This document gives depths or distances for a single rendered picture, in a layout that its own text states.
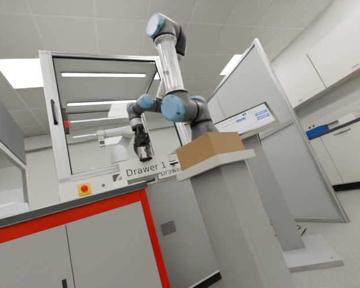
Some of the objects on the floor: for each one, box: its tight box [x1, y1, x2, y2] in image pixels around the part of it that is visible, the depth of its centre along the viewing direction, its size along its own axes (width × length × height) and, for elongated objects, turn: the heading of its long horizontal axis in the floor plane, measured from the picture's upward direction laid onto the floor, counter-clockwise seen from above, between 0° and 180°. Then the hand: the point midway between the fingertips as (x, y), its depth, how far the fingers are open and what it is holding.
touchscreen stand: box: [241, 134, 344, 273], centre depth 155 cm, size 50×45×102 cm
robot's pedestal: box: [176, 149, 296, 288], centre depth 85 cm, size 30×30×76 cm
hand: (145, 160), depth 112 cm, fingers closed on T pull, 3 cm apart
